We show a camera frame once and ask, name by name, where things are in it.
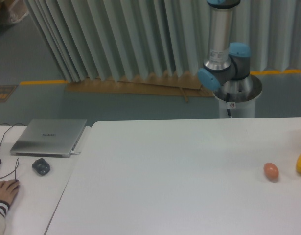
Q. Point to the person's hand on mouse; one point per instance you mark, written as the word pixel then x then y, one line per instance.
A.
pixel 8 191

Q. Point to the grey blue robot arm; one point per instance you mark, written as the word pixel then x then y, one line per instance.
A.
pixel 226 70

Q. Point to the black earbuds case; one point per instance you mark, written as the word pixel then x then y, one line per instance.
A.
pixel 41 166

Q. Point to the silver closed laptop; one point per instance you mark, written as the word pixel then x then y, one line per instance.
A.
pixel 49 137

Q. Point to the grey folding partition screen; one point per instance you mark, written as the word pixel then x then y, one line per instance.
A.
pixel 126 38

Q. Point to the brown egg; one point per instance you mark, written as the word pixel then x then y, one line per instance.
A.
pixel 271 171

